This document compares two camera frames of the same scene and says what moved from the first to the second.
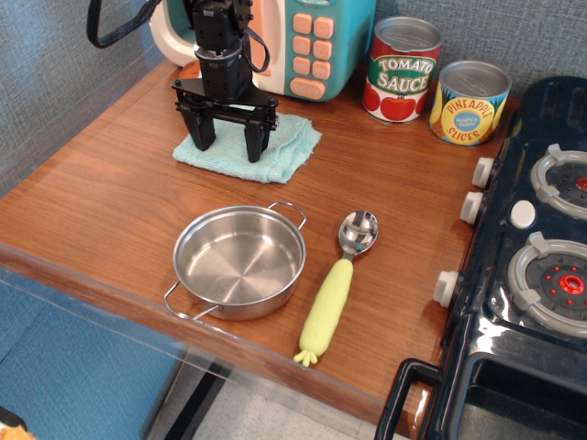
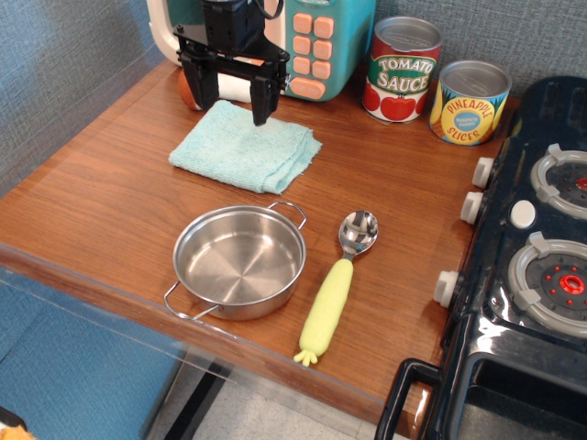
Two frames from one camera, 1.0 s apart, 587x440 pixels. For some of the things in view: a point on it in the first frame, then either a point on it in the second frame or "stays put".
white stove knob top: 482,171 stays put
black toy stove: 514,359 stays put
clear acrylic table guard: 83,359 stays put
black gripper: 227,91 to 233,34
